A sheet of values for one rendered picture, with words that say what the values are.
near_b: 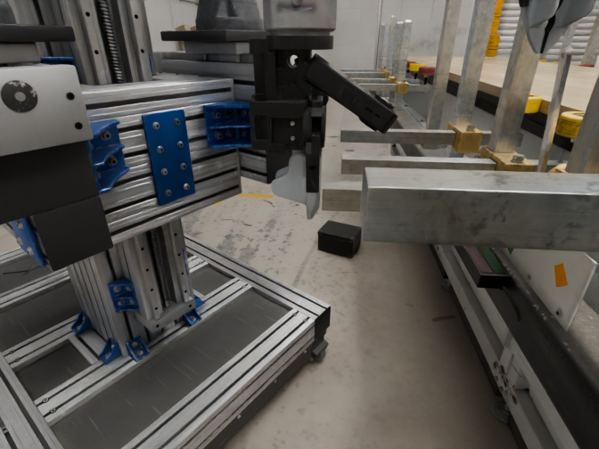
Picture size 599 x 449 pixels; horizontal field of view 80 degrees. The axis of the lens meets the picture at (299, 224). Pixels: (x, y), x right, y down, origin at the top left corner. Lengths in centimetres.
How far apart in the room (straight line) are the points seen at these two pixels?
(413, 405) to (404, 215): 116
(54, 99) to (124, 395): 78
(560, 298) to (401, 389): 85
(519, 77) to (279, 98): 47
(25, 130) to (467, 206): 48
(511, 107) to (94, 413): 113
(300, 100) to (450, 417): 111
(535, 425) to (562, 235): 99
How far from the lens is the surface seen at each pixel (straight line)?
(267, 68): 41
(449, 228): 19
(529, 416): 119
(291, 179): 43
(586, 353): 55
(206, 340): 118
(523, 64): 77
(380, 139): 94
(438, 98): 126
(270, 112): 40
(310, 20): 39
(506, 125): 78
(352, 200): 45
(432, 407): 133
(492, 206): 19
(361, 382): 133
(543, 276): 60
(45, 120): 54
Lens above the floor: 102
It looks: 27 degrees down
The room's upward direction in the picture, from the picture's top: straight up
